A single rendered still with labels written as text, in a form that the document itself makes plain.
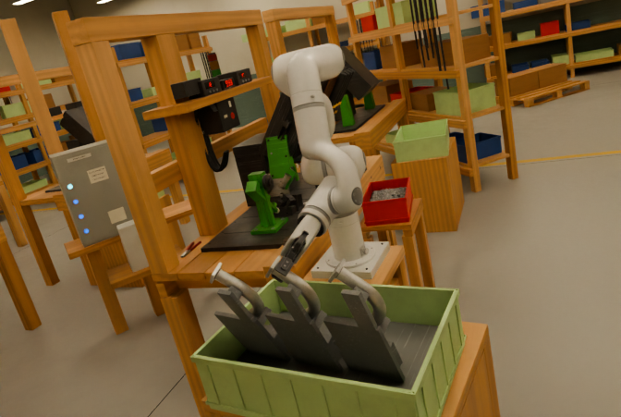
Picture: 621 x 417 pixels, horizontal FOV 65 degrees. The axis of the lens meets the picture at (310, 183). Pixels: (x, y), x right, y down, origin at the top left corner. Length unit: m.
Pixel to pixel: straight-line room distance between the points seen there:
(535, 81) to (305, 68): 7.83
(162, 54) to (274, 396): 1.59
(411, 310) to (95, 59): 1.45
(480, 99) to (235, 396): 4.02
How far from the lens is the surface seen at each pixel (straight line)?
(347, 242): 1.79
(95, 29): 2.11
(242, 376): 1.34
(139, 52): 7.91
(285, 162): 2.44
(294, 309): 1.21
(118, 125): 2.07
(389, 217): 2.31
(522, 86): 8.87
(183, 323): 2.31
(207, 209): 2.45
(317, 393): 1.23
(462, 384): 1.38
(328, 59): 1.47
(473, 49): 4.89
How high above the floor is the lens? 1.67
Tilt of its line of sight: 16 degrees down
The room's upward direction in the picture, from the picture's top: 13 degrees counter-clockwise
